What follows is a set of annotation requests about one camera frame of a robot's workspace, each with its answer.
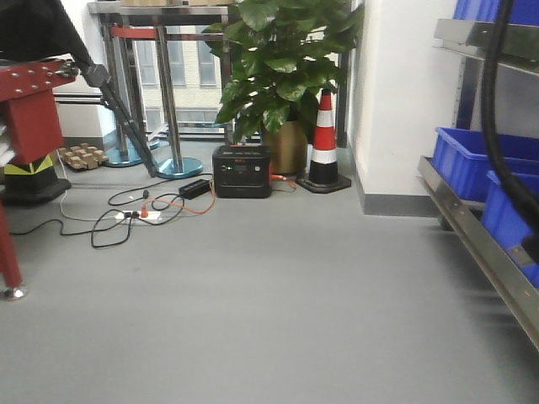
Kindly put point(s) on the black portable power station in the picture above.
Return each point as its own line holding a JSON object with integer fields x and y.
{"x": 242, "y": 172}

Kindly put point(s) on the orange white traffic cone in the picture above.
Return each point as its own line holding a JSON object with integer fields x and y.
{"x": 323, "y": 175}

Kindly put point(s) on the brass plant pot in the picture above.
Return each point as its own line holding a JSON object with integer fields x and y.
{"x": 288, "y": 148}

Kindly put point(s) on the black power adapter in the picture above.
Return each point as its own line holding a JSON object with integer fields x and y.
{"x": 194, "y": 189}

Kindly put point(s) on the steel stanchion blue base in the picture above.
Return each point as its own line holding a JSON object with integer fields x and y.
{"x": 177, "y": 166}

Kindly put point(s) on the white power strip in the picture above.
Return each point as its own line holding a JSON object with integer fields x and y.
{"x": 153, "y": 218}

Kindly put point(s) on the green potted plant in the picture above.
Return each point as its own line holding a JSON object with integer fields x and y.
{"x": 280, "y": 55}

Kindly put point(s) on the brown cardboard packing piece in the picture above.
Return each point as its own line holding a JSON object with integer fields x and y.
{"x": 83, "y": 156}

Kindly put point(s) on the blue bin on rack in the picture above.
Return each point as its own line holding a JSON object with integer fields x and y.
{"x": 508, "y": 229}
{"x": 461, "y": 159}

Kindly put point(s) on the black tripod leg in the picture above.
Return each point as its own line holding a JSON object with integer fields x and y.
{"x": 133, "y": 149}

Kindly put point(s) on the blue near bin on rack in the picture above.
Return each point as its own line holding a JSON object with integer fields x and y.
{"x": 508, "y": 229}

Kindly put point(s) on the yellow black hazard block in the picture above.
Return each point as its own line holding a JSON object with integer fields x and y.
{"x": 32, "y": 184}

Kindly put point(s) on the stainless shelf rack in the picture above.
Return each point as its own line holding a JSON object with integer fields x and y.
{"x": 469, "y": 39}

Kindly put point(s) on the red metal machine frame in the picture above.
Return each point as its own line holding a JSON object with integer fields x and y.
{"x": 29, "y": 108}

